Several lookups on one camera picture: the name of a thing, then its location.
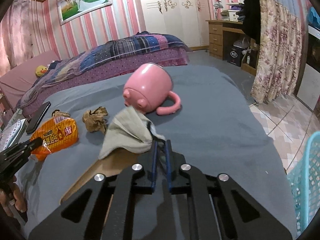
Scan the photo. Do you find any black box under desk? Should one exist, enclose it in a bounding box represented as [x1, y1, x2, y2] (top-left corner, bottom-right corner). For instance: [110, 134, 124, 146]
[227, 46, 245, 67]

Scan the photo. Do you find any brown paper ball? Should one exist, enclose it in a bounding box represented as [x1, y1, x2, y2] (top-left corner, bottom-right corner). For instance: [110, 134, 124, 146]
[82, 107, 108, 134]

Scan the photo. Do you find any orange snack bag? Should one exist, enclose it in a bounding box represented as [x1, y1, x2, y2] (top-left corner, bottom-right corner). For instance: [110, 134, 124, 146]
[31, 116, 79, 161]

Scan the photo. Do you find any white box on desk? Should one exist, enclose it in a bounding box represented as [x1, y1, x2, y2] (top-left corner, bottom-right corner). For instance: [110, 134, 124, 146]
[228, 10, 239, 22]

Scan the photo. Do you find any black phone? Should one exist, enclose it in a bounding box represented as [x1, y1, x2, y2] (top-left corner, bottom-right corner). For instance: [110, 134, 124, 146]
[25, 102, 51, 135]

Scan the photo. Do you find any blue cloth on refrigerator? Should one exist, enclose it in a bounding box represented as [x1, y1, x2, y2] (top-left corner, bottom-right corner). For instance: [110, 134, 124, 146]
[308, 7, 320, 30]

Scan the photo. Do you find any white refrigerator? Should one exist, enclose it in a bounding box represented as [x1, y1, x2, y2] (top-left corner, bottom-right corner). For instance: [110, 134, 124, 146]
[297, 25, 319, 111]

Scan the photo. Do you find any pink pig mug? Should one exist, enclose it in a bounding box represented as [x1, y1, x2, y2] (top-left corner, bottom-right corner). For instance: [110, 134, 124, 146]
[123, 63, 181, 115]

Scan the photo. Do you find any polka dot bag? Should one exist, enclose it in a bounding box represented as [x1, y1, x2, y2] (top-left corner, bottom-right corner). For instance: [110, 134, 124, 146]
[0, 119, 28, 152]

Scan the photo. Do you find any yellow duck plush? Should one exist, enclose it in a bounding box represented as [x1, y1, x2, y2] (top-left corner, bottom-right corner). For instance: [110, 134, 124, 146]
[35, 65, 48, 77]

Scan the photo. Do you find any brown phone case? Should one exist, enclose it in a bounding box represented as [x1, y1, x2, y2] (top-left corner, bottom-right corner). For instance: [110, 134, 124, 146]
[59, 148, 141, 205]

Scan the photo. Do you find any grey printed snack wrapper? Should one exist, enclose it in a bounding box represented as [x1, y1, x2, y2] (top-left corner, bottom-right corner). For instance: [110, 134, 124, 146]
[98, 106, 165, 160]

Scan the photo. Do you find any white wardrobe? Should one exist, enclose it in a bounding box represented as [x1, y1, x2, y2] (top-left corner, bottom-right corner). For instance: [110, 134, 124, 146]
[140, 0, 210, 48]

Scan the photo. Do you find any pink window curtain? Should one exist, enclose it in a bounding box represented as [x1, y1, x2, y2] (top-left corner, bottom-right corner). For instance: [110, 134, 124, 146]
[0, 0, 33, 76]

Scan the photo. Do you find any framed wedding photo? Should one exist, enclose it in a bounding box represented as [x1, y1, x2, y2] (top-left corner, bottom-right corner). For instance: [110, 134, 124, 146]
[57, 0, 113, 25]

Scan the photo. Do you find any turquoise plastic basket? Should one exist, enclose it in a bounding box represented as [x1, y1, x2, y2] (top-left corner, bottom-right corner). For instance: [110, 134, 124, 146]
[287, 131, 319, 239]

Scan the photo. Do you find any black hanging coat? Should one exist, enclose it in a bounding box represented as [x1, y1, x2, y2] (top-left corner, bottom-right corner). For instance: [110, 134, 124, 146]
[242, 0, 261, 44]

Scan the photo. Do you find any person's left hand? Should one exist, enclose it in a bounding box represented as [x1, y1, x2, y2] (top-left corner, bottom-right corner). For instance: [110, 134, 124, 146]
[1, 176, 27, 217]

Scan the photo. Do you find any wooden desk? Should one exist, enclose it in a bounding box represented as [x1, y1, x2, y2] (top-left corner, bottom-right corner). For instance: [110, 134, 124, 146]
[207, 20, 259, 75]

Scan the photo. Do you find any bed with purple sheet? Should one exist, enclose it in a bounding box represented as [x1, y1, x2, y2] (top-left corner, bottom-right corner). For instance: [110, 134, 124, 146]
[22, 47, 189, 119]

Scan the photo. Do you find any floral curtain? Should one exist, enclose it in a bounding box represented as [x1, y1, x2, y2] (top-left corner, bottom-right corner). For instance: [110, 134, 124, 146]
[251, 0, 303, 103]

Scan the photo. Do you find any small crumpled brown paper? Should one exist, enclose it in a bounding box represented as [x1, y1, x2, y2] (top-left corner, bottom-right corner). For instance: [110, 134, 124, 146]
[52, 109, 71, 118]

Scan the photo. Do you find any striped patchwork blanket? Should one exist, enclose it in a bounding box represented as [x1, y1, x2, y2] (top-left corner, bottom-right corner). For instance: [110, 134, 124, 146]
[16, 31, 190, 109]

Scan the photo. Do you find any grey-blue table cloth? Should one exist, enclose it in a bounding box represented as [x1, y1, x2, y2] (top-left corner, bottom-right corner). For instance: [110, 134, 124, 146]
[17, 66, 297, 236]

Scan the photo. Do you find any desk lamp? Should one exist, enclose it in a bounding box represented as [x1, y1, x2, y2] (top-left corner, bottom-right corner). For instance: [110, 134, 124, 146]
[213, 0, 223, 20]

